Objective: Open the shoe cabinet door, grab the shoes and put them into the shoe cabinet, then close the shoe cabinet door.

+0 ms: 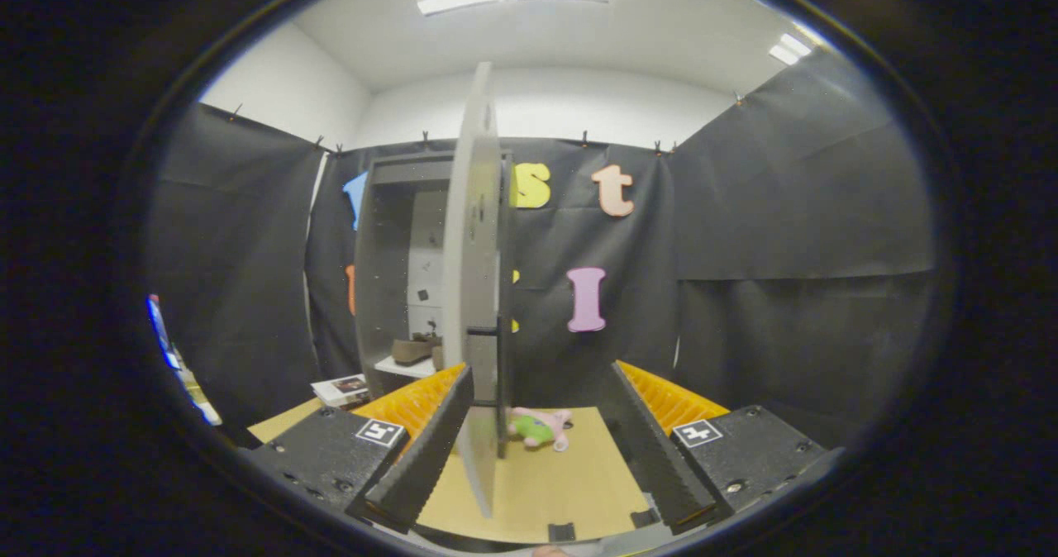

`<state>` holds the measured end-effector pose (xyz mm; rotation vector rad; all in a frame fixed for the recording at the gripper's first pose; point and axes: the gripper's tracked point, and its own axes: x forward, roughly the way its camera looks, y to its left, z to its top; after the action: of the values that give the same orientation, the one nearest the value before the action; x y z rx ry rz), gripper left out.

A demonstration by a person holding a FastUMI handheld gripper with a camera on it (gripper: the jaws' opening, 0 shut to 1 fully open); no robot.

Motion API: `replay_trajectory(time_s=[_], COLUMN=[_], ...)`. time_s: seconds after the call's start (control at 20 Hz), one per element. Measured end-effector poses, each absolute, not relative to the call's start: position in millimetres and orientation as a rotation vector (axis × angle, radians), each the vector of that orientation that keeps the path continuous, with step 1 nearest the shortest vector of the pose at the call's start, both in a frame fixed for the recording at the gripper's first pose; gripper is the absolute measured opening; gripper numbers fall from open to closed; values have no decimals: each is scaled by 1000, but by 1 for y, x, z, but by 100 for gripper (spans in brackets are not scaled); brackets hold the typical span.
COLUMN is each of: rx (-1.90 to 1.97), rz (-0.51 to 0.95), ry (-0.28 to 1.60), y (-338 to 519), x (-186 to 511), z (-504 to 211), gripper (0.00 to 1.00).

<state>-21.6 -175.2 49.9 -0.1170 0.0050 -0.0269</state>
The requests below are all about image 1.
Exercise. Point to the brown shoe with bow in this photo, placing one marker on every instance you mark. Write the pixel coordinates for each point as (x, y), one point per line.
(409, 350)

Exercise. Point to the white book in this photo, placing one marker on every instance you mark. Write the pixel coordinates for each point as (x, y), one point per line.
(335, 392)

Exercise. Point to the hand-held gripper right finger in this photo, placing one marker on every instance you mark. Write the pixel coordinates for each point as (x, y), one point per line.
(653, 466)

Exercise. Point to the black table edge bracket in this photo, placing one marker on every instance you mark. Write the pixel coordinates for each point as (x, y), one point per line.
(562, 532)
(645, 519)

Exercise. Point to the black backdrop cloth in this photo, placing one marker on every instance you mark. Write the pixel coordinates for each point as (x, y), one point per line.
(785, 210)

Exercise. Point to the green pink plush toy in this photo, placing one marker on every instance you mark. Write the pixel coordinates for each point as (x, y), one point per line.
(537, 430)

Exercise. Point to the small ceiling light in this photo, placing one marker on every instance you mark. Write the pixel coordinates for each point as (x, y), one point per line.
(789, 49)

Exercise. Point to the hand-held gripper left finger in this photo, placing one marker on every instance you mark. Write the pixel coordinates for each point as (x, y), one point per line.
(430, 466)

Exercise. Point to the grey shoe cabinet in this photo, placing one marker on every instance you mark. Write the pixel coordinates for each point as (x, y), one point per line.
(368, 292)

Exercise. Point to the white shoe cabinet door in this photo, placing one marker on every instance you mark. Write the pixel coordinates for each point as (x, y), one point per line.
(471, 292)

